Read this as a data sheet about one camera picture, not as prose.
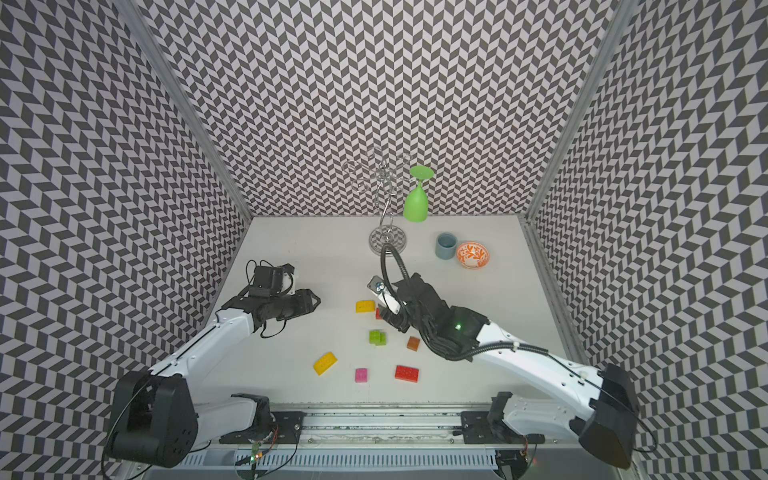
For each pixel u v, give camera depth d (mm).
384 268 575
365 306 931
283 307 722
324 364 820
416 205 921
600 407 385
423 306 507
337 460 693
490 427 644
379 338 845
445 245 1046
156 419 394
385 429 739
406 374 805
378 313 920
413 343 859
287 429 721
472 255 1048
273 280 681
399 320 638
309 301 784
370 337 853
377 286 597
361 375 804
